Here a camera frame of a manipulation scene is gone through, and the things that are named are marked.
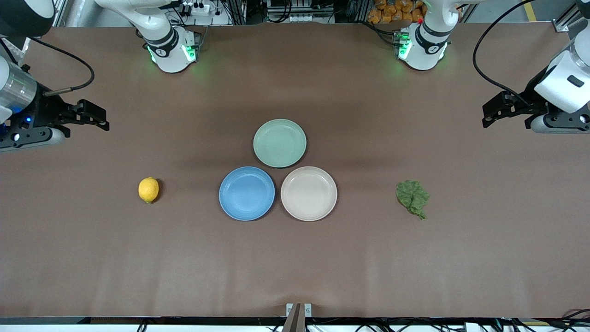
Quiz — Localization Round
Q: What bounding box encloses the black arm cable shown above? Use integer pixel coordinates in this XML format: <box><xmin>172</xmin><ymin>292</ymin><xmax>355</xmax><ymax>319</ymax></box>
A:
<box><xmin>472</xmin><ymin>0</ymin><xmax>537</xmax><ymax>107</ymax></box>
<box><xmin>29</xmin><ymin>37</ymin><xmax>96</xmax><ymax>97</ymax></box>

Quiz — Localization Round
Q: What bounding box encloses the silver metal bracket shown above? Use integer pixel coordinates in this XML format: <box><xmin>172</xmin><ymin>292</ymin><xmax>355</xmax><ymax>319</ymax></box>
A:
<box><xmin>286</xmin><ymin>303</ymin><xmax>313</xmax><ymax>318</ymax></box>

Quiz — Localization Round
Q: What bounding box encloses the green lettuce leaf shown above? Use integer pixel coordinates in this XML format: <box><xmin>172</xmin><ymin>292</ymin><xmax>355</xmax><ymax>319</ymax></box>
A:
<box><xmin>395</xmin><ymin>180</ymin><xmax>430</xmax><ymax>220</ymax></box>

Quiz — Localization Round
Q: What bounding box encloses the brown camera mount bar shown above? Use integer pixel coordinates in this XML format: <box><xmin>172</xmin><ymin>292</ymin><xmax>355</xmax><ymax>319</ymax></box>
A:
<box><xmin>282</xmin><ymin>303</ymin><xmax>306</xmax><ymax>332</ymax></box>

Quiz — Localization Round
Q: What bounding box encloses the green plate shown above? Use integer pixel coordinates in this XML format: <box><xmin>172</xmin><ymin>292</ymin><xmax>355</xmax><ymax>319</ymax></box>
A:
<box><xmin>253</xmin><ymin>119</ymin><xmax>307</xmax><ymax>168</ymax></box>

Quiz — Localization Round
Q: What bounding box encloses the white power strip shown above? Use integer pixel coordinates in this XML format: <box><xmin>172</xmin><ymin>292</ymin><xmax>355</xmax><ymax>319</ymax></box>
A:
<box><xmin>181</xmin><ymin>0</ymin><xmax>213</xmax><ymax>15</ymax></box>

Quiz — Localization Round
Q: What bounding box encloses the aluminium frame profile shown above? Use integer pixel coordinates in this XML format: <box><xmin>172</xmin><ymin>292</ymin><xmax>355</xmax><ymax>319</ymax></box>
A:
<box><xmin>553</xmin><ymin>0</ymin><xmax>584</xmax><ymax>33</ymax></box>

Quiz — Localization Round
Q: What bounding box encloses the beige plate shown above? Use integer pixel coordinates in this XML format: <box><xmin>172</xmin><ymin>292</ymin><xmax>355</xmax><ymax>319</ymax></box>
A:
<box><xmin>280</xmin><ymin>166</ymin><xmax>338</xmax><ymax>222</ymax></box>

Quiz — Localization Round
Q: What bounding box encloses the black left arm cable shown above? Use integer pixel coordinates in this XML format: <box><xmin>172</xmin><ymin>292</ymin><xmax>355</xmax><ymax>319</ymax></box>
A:
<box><xmin>472</xmin><ymin>0</ymin><xmax>537</xmax><ymax>107</ymax></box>

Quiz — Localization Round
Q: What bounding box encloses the yellow lemon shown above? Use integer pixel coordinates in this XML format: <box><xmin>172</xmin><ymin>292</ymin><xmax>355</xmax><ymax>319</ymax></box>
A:
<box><xmin>138</xmin><ymin>177</ymin><xmax>160</xmax><ymax>204</ymax></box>

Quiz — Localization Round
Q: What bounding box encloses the orange packaged items pile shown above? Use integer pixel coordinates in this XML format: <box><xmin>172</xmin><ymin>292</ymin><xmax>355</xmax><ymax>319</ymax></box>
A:
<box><xmin>367</xmin><ymin>0</ymin><xmax>425</xmax><ymax>24</ymax></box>

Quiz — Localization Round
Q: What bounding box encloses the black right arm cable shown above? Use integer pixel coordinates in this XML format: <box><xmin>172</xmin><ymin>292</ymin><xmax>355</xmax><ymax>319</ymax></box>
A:
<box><xmin>29</xmin><ymin>37</ymin><xmax>96</xmax><ymax>97</ymax></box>

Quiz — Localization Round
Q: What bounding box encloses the blue plate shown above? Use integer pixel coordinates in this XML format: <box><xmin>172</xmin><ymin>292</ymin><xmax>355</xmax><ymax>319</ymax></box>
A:
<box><xmin>218</xmin><ymin>166</ymin><xmax>276</xmax><ymax>221</ymax></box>

